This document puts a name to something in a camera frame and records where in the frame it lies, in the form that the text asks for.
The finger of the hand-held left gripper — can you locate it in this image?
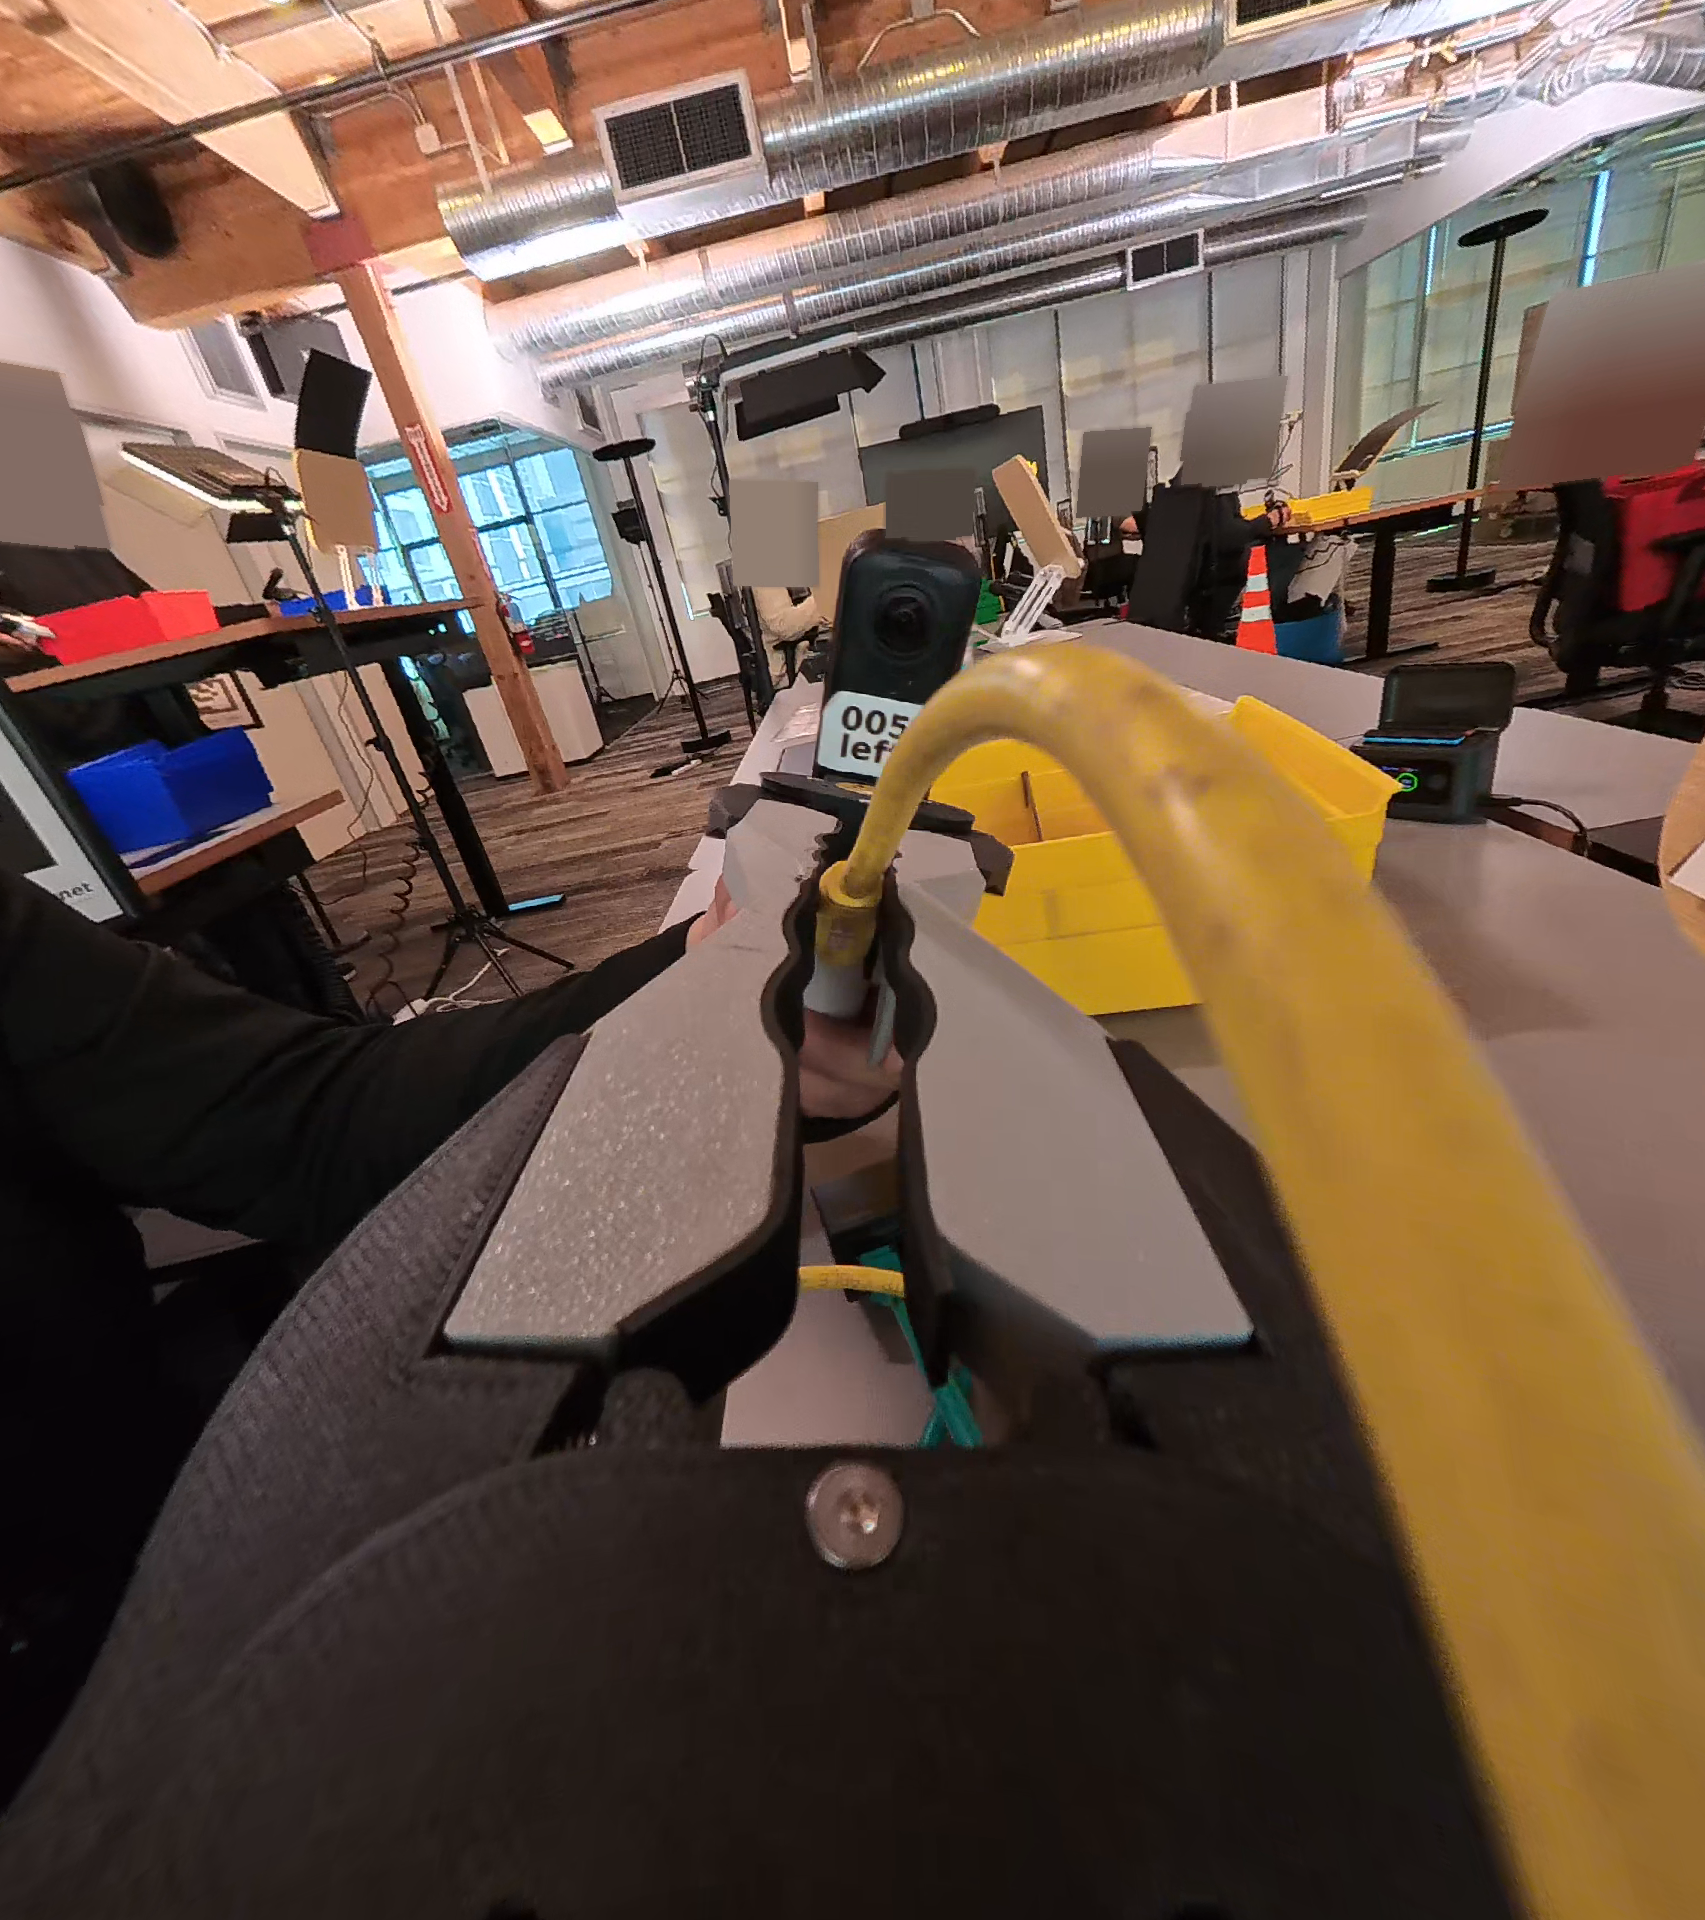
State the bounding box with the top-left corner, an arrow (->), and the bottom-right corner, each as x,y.
709,786 -> 830,963

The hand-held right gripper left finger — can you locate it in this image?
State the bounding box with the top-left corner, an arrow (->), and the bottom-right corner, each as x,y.
438,876 -> 812,1401

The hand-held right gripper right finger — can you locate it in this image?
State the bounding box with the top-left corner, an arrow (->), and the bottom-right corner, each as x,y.
889,885 -> 1257,1391

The green ethernet cable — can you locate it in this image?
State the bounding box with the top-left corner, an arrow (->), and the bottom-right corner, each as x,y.
852,1242 -> 984,1452

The yellow plastic bin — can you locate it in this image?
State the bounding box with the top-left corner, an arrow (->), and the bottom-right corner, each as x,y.
926,695 -> 1401,1016

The yellow ethernet cable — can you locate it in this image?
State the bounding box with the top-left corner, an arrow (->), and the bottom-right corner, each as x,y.
797,644 -> 1705,1920

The person's left hand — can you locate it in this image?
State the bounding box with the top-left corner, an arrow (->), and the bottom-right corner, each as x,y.
797,1009 -> 903,1130

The black tripod light stand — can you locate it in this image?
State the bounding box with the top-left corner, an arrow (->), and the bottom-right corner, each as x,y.
686,337 -> 889,723
228,353 -> 576,1011

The small black device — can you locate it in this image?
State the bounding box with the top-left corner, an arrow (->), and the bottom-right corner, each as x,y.
1351,661 -> 1522,827

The blue storage bin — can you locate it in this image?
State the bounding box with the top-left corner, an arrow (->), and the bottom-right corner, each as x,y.
64,731 -> 277,858

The red storage bin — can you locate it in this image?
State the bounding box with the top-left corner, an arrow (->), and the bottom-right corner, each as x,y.
34,588 -> 218,669

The red office chair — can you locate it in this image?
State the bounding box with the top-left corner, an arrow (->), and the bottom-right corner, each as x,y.
1527,451 -> 1705,696

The black wall screen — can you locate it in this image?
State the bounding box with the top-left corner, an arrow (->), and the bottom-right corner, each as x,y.
859,404 -> 1050,516

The black device cable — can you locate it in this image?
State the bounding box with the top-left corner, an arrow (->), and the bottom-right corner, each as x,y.
1488,799 -> 1598,860

